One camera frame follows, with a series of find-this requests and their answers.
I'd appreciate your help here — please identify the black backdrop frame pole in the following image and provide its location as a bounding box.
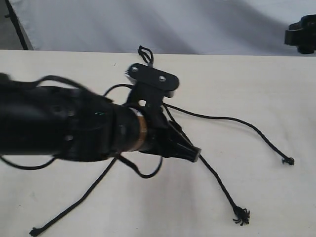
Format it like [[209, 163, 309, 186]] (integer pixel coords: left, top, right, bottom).
[[4, 0, 34, 50]]

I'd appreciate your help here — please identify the black rope with frayed end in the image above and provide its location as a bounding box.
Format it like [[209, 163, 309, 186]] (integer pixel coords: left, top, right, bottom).
[[138, 45, 251, 227]]

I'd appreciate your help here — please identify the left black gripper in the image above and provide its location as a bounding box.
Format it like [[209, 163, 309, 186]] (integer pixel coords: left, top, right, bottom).
[[142, 108, 201, 162]]

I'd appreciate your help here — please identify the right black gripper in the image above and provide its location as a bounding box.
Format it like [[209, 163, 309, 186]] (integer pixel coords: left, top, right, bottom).
[[284, 14, 316, 54]]

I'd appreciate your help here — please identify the grey fabric backdrop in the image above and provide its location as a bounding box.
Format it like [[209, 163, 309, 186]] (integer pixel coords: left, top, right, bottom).
[[11, 0, 316, 56]]

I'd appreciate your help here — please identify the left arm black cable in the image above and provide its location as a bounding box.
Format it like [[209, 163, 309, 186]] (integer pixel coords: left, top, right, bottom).
[[0, 75, 163, 180]]

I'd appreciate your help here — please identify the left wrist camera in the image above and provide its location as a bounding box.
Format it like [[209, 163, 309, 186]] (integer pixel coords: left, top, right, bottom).
[[125, 63, 180, 115]]

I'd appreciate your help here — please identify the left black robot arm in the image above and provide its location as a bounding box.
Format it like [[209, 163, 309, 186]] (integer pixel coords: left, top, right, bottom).
[[0, 74, 200, 162]]

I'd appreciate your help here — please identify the black rope with knotted end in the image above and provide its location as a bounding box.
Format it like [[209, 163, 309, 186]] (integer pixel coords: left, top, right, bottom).
[[140, 45, 296, 166]]

